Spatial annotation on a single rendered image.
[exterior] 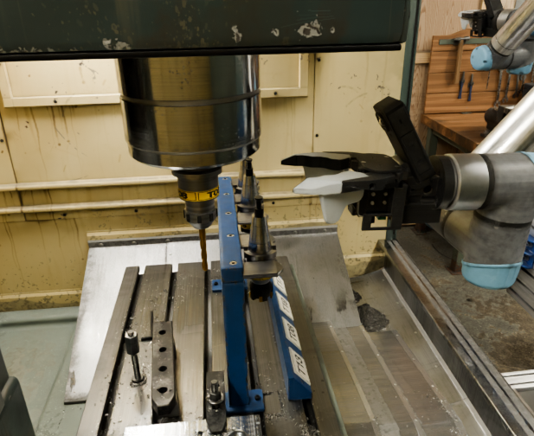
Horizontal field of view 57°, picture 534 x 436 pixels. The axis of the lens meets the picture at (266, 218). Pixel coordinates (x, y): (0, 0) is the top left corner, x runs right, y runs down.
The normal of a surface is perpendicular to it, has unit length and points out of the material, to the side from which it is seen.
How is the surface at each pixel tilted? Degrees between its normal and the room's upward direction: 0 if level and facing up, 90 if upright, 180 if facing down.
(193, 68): 90
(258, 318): 0
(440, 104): 90
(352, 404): 7
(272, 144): 90
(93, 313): 26
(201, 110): 90
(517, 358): 0
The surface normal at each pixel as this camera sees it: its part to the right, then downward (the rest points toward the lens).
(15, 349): -0.01, -0.91
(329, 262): 0.04, -0.66
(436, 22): 0.12, 0.40
